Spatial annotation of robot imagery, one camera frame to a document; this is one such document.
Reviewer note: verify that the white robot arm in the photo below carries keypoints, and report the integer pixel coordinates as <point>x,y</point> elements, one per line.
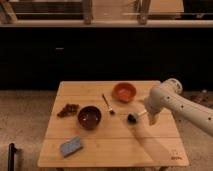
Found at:
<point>168,95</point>

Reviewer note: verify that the purple bowl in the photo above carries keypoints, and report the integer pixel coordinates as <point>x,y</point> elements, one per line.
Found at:
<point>89,117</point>

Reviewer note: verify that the blue sponge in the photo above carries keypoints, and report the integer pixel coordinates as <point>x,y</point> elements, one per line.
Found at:
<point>71,146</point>

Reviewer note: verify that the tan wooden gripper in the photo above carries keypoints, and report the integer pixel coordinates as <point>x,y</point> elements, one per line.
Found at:
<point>152,119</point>

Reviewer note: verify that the small wooden handled brush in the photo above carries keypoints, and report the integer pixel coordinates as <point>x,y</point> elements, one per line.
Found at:
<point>110,109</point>

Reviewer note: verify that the wooden folding table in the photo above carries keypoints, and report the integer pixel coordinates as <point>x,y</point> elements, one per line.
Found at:
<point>114,143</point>

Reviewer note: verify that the wooden shelf frame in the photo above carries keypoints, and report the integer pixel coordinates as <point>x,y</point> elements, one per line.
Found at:
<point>106,13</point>

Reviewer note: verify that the orange bowl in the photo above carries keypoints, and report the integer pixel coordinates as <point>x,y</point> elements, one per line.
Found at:
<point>124,92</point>

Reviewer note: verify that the black chair back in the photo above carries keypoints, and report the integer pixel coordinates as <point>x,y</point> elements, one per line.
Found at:
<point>11,154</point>

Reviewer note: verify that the bunch of dark grapes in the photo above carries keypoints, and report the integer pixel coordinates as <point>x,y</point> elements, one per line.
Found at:
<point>68,110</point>

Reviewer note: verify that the black white dish brush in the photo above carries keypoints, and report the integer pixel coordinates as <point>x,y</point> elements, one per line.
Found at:
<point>134,117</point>

